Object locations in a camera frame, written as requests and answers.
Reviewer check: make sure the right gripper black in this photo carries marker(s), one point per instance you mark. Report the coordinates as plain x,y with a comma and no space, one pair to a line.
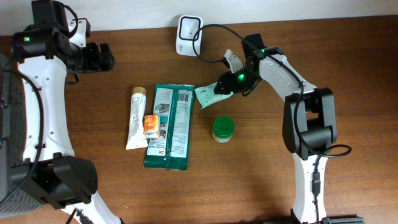
229,83

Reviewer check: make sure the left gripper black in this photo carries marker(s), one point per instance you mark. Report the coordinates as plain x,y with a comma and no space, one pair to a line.
94,56

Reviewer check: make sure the light green tissue packet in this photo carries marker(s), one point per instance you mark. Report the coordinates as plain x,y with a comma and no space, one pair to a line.
207,97

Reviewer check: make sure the green lid small jar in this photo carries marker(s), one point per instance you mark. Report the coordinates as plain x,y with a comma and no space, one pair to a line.
223,129

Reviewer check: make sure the small orange packet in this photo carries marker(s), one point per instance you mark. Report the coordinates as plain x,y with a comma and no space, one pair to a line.
151,126

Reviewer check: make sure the white cream tube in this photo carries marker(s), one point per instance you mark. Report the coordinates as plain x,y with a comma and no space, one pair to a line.
136,138

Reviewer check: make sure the green 3M wipes packet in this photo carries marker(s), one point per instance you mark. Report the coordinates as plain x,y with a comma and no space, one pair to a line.
173,105

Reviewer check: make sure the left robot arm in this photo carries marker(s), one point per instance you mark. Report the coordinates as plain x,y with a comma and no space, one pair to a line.
46,51

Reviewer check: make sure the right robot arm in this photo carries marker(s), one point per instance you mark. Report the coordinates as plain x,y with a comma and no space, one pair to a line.
309,122

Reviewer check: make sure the white barcode scanner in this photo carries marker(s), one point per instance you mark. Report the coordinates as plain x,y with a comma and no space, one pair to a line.
187,41

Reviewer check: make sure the grey plastic mesh basket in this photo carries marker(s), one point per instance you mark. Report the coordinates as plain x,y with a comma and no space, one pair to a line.
9,124

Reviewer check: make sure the black right arm base rail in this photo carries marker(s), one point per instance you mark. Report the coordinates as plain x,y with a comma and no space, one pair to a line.
350,219

